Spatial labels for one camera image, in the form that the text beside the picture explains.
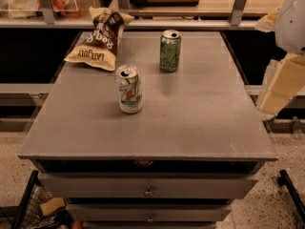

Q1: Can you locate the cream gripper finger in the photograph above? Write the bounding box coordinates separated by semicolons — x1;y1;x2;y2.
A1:
254;7;280;32
256;54;305;116

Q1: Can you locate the white 7up soda can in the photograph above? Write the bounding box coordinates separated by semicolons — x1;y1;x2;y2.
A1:
115;65;143;114

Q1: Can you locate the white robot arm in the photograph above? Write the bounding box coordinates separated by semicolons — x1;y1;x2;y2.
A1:
254;0;305;116

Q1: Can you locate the green soda can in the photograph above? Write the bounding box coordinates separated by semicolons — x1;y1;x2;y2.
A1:
160;30;181;73

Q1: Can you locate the grey drawer cabinet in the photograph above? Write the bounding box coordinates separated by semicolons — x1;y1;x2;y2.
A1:
20;31;277;229

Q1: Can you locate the brown Late July chip bag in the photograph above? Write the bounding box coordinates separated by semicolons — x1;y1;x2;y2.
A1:
65;8;134;72

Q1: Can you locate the metal shelf rack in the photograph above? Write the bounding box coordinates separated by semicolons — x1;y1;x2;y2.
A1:
0;0;305;31

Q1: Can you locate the clear plastic bin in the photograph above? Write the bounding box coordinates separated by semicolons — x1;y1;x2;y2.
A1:
0;0;80;19

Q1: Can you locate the yellow sponge in basket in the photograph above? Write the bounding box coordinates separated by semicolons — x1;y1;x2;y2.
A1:
40;198;65;217

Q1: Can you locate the black frame bar right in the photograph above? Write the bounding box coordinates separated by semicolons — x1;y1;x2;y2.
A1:
277;170;305;223

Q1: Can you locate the black wire basket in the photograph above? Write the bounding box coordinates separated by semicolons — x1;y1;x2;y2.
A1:
10;170;72;229

